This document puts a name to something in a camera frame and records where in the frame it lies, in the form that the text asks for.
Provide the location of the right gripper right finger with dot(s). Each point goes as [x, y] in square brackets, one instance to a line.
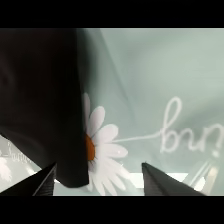
[163, 185]

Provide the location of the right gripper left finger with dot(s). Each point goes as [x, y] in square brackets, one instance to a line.
[40, 184]

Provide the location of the black garment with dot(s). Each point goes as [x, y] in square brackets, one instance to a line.
[40, 100]

